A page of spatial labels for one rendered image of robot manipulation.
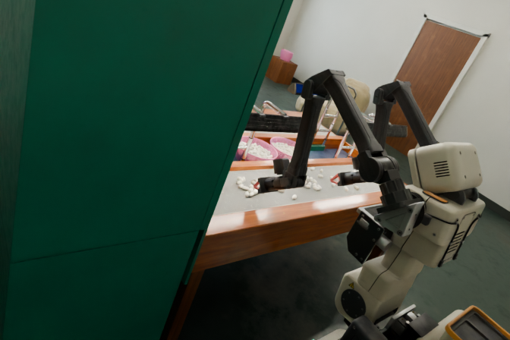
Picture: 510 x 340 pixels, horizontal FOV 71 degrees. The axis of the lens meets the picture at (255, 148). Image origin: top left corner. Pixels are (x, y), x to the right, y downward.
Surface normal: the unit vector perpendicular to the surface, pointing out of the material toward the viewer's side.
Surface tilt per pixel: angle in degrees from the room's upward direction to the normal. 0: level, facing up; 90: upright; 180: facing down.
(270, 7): 90
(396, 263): 90
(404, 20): 90
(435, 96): 90
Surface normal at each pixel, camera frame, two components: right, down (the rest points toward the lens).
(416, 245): -0.76, 0.00
